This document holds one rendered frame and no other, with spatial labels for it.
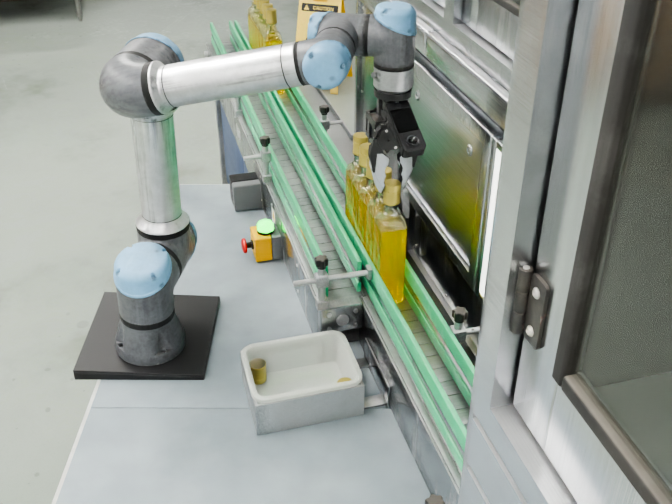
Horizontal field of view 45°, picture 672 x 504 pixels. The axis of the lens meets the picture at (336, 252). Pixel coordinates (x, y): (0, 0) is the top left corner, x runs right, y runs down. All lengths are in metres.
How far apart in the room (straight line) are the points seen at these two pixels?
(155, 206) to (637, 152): 1.35
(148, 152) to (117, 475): 0.63
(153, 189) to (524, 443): 1.19
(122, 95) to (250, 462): 0.72
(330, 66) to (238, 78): 0.17
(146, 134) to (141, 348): 0.45
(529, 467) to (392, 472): 0.91
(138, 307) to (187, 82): 0.51
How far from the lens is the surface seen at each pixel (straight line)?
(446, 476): 1.41
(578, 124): 0.55
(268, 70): 1.39
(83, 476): 1.62
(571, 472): 0.64
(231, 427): 1.65
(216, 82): 1.42
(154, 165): 1.69
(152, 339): 1.75
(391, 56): 1.48
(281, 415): 1.61
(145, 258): 1.70
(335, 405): 1.62
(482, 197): 1.51
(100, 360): 1.82
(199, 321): 1.89
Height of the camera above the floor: 1.92
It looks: 33 degrees down
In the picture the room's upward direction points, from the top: straight up
